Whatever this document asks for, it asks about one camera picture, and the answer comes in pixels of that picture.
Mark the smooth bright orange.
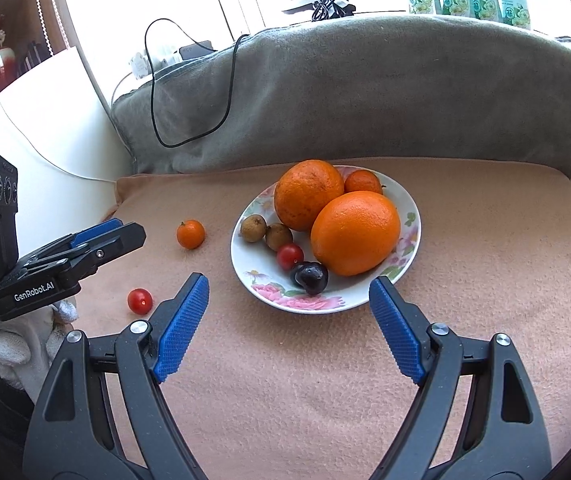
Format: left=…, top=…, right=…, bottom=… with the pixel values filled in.
left=310, top=191, right=400, bottom=278

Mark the oval red cherry tomato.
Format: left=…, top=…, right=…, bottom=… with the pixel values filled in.
left=277, top=243, right=305, bottom=271

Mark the beaded blind cord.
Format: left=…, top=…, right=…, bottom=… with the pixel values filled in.
left=30, top=0, right=72, bottom=57

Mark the black power adapter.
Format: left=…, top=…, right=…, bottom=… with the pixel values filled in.
left=178, top=41, right=215, bottom=61

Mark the brown longan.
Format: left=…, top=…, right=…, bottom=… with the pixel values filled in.
left=240, top=214, right=267, bottom=243
left=265, top=223, right=293, bottom=252

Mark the round red cherry tomato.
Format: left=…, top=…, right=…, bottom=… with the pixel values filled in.
left=126, top=287, right=153, bottom=316

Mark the white power strip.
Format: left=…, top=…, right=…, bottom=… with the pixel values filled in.
left=129, top=52, right=186, bottom=79

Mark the grey folded blanket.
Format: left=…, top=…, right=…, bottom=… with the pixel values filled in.
left=112, top=14, right=571, bottom=174

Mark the white cable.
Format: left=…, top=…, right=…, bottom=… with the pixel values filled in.
left=0, top=4, right=139, bottom=183

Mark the floral white ceramic plate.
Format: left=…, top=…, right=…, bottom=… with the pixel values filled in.
left=230, top=171, right=422, bottom=314

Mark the dark cherry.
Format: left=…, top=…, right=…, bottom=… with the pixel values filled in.
left=301, top=261, right=329, bottom=296
left=290, top=262, right=306, bottom=287

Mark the small tangerine with stem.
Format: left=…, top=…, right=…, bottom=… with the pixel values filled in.
left=176, top=220, right=206, bottom=250

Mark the black cable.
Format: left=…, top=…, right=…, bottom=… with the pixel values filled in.
left=143, top=17, right=252, bottom=150

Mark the left white gloved hand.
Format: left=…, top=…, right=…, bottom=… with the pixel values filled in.
left=0, top=297, right=78, bottom=403

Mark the large rough orange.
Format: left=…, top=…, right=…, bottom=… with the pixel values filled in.
left=274, top=159, right=344, bottom=232

